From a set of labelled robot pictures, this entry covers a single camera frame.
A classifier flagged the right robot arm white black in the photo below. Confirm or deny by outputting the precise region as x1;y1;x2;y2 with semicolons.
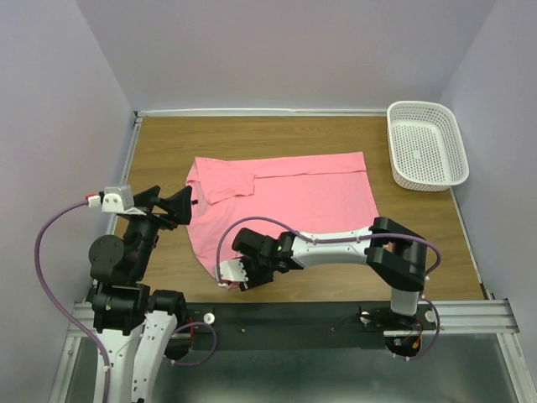
215;217;432;329

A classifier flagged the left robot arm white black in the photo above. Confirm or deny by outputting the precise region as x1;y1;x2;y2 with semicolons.
86;185;192;402

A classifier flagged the white perforated plastic basket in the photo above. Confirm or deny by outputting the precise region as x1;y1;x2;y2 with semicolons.
387;101;469;192

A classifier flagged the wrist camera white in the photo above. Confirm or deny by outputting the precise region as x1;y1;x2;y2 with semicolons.
86;185;134;214
213;258;248;287

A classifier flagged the pink t shirt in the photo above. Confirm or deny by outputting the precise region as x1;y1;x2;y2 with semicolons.
186;152;378;274

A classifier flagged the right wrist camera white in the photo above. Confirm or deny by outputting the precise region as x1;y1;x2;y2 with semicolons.
213;258;248;287

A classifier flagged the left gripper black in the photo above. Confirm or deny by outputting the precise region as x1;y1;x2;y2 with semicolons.
124;183;193;279

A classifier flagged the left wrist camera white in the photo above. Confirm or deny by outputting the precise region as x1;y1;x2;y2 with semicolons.
86;185;134;214

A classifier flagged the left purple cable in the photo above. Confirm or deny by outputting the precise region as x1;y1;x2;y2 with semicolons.
33;200;114;403

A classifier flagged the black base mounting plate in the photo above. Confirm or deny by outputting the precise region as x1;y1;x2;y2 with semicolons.
165;301;436;359

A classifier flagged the aluminium front rail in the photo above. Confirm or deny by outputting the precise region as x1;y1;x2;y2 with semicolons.
66;298;521;338

